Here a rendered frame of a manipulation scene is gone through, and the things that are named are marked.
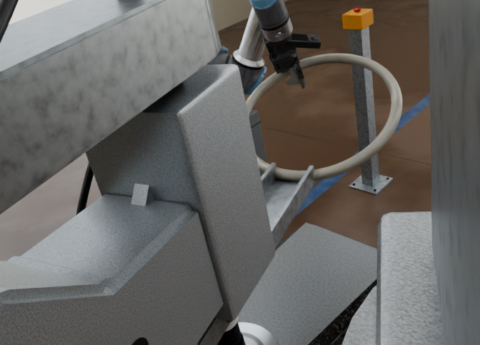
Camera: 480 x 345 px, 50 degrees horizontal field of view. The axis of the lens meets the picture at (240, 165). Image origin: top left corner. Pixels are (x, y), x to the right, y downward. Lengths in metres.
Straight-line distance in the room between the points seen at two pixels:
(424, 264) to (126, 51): 0.44
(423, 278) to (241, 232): 0.62
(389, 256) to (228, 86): 0.55
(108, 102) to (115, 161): 0.25
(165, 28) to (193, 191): 0.25
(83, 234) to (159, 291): 0.15
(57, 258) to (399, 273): 0.54
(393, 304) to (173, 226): 0.51
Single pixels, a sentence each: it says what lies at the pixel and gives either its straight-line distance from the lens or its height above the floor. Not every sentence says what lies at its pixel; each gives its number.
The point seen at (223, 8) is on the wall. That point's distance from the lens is 7.70.
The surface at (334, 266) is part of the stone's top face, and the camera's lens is 1.49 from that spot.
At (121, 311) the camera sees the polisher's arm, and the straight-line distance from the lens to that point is 0.70.
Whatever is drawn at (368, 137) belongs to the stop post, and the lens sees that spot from 3.10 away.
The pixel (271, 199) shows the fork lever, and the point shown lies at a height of 1.06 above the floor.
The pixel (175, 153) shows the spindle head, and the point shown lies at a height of 1.46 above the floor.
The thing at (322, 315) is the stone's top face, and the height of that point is 0.81.
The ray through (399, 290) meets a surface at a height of 1.56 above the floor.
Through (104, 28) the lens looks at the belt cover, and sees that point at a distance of 0.63.
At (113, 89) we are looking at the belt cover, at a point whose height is 1.60.
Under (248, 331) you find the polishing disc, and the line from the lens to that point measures 1.28.
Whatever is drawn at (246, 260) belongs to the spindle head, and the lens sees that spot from 0.95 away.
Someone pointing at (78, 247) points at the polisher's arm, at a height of 1.38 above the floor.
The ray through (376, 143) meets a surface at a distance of 1.38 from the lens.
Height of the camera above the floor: 1.78
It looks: 28 degrees down
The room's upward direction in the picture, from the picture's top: 12 degrees counter-clockwise
